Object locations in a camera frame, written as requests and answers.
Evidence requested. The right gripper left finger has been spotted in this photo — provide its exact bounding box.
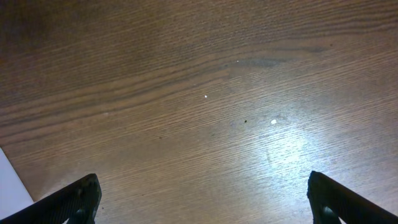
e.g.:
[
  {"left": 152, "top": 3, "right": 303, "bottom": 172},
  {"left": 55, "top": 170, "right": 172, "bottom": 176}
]
[{"left": 1, "top": 174, "right": 102, "bottom": 224}]

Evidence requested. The white cardboard box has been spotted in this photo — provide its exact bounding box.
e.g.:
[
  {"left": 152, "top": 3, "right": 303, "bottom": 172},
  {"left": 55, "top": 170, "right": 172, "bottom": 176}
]
[{"left": 0, "top": 149, "right": 34, "bottom": 219}]

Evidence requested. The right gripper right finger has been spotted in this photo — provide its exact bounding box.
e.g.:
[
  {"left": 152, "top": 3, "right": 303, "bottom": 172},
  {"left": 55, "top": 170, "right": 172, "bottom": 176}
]
[{"left": 307, "top": 170, "right": 397, "bottom": 224}]

